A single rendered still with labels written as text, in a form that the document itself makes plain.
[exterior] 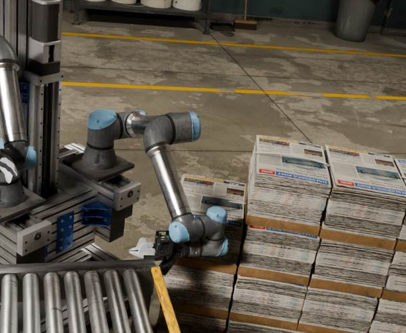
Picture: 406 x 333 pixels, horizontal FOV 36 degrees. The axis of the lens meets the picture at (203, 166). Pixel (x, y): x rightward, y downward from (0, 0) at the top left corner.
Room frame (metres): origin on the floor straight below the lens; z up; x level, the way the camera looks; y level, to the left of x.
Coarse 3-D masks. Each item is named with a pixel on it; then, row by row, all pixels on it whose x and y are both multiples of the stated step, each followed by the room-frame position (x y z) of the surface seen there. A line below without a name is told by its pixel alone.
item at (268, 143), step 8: (264, 136) 2.40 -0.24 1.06; (256, 144) 2.35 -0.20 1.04; (264, 144) 2.32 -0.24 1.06; (272, 144) 2.33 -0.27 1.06; (280, 144) 2.35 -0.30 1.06; (288, 144) 2.36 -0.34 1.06; (296, 144) 2.37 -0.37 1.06; (304, 144) 2.39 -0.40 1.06; (312, 144) 2.41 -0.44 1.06; (280, 152) 2.27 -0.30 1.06; (288, 152) 2.28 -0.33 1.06; (296, 152) 2.30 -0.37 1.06; (304, 152) 2.31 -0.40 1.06; (312, 152) 2.32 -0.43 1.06; (320, 152) 2.33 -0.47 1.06; (248, 176) 2.35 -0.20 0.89
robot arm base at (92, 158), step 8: (88, 144) 2.37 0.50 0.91; (88, 152) 2.36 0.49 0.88; (96, 152) 2.35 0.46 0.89; (104, 152) 2.36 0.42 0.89; (112, 152) 2.39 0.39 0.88; (88, 160) 2.35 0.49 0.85; (96, 160) 2.34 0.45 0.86; (104, 160) 2.35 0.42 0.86; (112, 160) 2.38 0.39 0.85; (96, 168) 2.34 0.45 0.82; (104, 168) 2.35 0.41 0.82
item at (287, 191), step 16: (256, 160) 2.18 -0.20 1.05; (272, 160) 2.19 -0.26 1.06; (256, 176) 2.05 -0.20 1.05; (272, 176) 2.05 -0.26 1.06; (288, 176) 2.06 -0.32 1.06; (304, 176) 2.08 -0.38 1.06; (320, 176) 2.10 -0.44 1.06; (256, 192) 2.06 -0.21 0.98; (272, 192) 2.05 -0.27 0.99; (288, 192) 2.05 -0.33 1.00; (304, 192) 2.05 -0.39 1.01; (320, 192) 2.05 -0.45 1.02; (256, 208) 2.05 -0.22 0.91; (272, 208) 2.05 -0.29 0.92; (288, 208) 2.05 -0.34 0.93; (304, 208) 2.05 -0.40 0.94; (320, 208) 2.05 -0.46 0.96
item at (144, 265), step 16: (0, 272) 1.58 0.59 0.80; (16, 272) 1.59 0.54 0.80; (32, 272) 1.61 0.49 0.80; (48, 272) 1.62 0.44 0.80; (64, 272) 1.64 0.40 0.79; (80, 272) 1.65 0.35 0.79; (144, 272) 1.72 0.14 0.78; (0, 288) 1.57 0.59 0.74; (64, 288) 1.64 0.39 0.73; (144, 288) 1.73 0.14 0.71
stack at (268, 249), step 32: (192, 192) 2.25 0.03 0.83; (224, 192) 2.29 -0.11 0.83; (224, 256) 2.04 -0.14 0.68; (256, 256) 2.04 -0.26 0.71; (288, 256) 2.04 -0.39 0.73; (320, 256) 2.04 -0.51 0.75; (352, 256) 2.03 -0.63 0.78; (384, 256) 2.03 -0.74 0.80; (192, 288) 2.04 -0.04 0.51; (224, 288) 2.04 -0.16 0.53; (256, 288) 2.03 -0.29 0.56; (288, 288) 2.03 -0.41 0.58; (384, 288) 2.04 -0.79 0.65; (160, 320) 2.05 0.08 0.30; (192, 320) 2.04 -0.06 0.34; (224, 320) 2.04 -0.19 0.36; (288, 320) 2.04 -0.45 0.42; (320, 320) 2.03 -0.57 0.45; (352, 320) 2.03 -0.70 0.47; (384, 320) 2.03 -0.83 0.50
